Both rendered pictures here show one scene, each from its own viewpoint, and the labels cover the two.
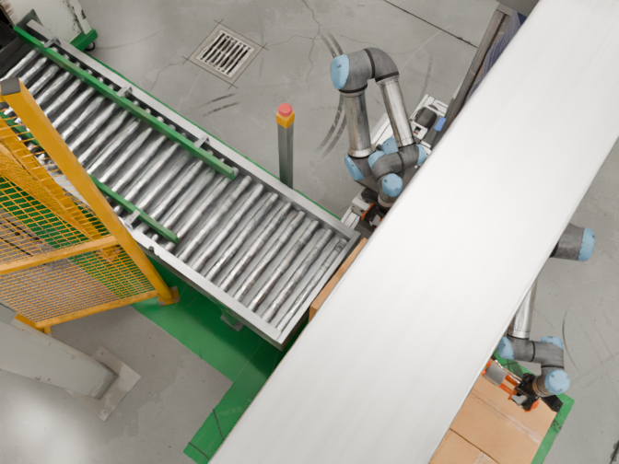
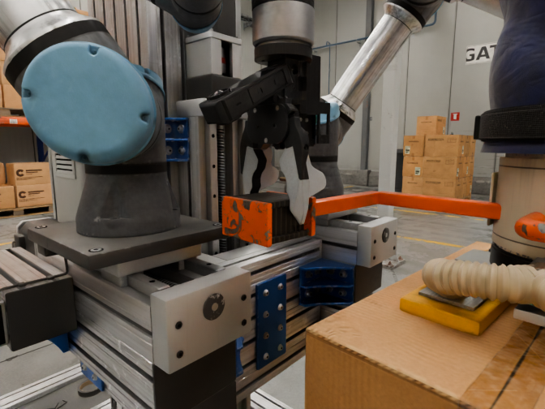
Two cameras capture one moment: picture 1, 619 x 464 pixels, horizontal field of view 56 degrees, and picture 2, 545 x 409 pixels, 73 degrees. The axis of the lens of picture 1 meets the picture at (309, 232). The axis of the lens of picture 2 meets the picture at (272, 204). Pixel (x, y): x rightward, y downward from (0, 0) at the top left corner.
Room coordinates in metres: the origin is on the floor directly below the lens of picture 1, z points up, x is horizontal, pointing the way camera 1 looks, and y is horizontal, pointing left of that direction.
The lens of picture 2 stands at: (0.90, 0.17, 1.16)
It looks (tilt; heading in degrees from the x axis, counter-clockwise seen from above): 9 degrees down; 283
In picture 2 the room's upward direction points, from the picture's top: straight up
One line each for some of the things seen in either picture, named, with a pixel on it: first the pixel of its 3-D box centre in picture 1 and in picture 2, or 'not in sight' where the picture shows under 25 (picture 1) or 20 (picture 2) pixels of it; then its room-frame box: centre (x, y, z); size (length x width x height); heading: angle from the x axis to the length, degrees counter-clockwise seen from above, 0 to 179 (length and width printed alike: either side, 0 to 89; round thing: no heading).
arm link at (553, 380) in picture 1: (553, 381); not in sight; (0.31, -0.87, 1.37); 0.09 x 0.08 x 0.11; 178
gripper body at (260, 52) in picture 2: (386, 206); (287, 101); (0.99, -0.31, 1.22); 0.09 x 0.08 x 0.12; 56
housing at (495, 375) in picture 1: (494, 374); not in sight; (0.37, -0.77, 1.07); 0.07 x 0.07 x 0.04; 57
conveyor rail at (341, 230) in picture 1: (183, 130); not in sight; (1.69, 0.76, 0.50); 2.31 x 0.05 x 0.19; 59
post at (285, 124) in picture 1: (286, 162); not in sight; (1.54, 0.16, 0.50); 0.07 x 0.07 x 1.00; 59
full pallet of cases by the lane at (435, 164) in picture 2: not in sight; (439, 159); (-0.70, -7.91, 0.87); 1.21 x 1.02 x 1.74; 62
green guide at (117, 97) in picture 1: (124, 95); not in sight; (1.83, 1.10, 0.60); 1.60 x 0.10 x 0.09; 59
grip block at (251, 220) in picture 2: (375, 215); (268, 216); (1.01, -0.28, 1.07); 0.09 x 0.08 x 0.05; 147
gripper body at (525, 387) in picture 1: (533, 387); not in sight; (0.31, -0.87, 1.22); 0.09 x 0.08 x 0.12; 57
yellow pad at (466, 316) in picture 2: not in sight; (482, 273); (0.71, -0.44, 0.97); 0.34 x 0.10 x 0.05; 57
